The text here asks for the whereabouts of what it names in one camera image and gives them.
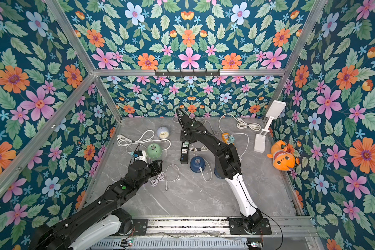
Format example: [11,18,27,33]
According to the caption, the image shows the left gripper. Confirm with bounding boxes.
[134,159,164,191]

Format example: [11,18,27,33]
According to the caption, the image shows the white power cord left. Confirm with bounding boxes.
[116,129,172,151]

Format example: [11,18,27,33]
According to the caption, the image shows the black hook rail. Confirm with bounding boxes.
[154,69,221,77]

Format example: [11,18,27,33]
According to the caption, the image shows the white cords at back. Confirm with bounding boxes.
[171,110,218,135]

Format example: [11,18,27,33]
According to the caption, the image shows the pale blue table clock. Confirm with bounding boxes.
[156,126,170,140]

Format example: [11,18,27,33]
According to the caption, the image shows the orange clownfish plush toy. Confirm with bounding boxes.
[267,140,297,171]

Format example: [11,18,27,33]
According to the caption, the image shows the green meat grinder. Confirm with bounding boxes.
[147,143,163,160]

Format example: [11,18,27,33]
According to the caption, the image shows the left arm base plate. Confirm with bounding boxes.
[116,218,149,237]

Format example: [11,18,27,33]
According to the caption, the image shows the black power strip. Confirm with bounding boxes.
[180,142,189,164]

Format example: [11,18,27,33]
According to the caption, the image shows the blue meat grinder front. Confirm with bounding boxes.
[214,167,225,179]

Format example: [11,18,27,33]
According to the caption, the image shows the blue meat grinder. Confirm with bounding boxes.
[190,156,206,173]
[214,167,225,179]

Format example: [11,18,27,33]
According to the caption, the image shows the white folding desk lamp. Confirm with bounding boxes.
[254,101,286,153]

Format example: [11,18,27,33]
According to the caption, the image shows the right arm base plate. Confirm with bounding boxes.
[227,217,272,235]

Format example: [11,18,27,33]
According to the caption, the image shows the white lamp cord bundle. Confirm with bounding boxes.
[217,113,262,133]

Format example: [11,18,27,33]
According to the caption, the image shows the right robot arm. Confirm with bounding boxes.
[176,108,263,233]

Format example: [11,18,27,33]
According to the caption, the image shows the orange power strip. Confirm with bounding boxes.
[221,133,231,145]

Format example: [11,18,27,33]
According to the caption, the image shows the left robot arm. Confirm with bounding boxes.
[28,160,163,250]

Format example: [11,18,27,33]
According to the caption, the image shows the teal charger adapter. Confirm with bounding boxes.
[229,134,235,143]

